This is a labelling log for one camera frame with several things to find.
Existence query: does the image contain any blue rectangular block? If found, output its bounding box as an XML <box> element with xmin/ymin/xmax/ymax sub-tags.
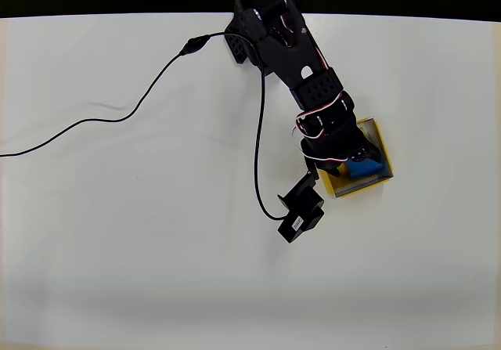
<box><xmin>343</xmin><ymin>160</ymin><xmax>384</xmax><ymax>180</ymax></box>

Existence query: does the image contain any yellow open box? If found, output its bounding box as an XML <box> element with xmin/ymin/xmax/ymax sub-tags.
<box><xmin>317</xmin><ymin>117</ymin><xmax>395</xmax><ymax>201</ymax></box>

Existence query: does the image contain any red white servo wire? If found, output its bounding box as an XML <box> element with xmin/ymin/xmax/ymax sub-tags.
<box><xmin>291</xmin><ymin>89</ymin><xmax>353</xmax><ymax>168</ymax></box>

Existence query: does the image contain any black camera on mount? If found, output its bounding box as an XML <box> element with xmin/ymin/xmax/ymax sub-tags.
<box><xmin>276</xmin><ymin>157</ymin><xmax>327</xmax><ymax>245</ymax></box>

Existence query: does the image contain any black camera cable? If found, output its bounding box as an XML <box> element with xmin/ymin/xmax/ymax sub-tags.
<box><xmin>0</xmin><ymin>31</ymin><xmax>293</xmax><ymax>222</ymax></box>

